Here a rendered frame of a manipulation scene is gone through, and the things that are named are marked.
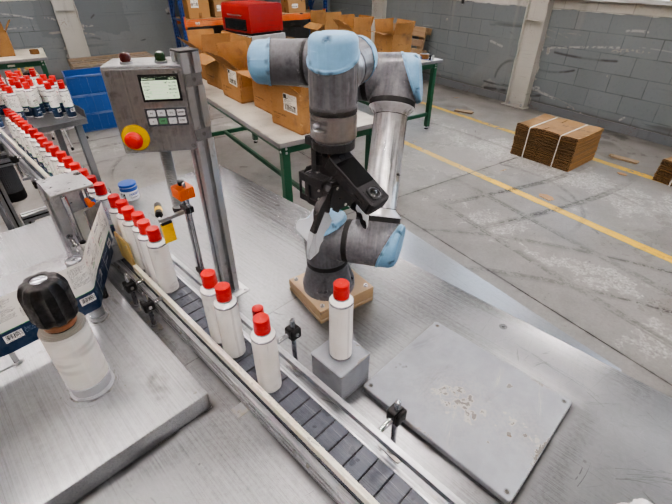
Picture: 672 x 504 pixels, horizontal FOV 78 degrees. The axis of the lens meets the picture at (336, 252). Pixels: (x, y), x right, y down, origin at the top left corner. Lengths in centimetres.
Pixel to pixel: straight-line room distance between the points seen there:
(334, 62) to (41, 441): 89
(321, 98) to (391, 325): 71
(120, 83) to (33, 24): 750
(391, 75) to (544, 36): 550
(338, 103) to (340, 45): 8
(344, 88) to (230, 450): 73
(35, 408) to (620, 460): 121
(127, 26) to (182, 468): 811
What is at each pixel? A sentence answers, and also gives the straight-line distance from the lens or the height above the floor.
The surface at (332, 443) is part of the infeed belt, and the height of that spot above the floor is 88.
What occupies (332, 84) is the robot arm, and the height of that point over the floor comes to 151.
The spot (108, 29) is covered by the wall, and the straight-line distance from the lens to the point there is 862.
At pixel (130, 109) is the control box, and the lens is 106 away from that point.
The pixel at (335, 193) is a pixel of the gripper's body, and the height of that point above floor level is 134.
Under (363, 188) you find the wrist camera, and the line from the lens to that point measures 66.
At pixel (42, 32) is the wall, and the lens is 855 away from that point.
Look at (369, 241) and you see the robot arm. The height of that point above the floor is 108.
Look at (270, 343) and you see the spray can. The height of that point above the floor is 103.
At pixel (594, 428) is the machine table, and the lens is 111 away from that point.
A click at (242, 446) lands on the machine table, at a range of 97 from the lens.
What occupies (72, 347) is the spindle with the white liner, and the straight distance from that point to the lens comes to 98.
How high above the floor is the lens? 165
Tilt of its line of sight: 35 degrees down
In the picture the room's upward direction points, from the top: straight up
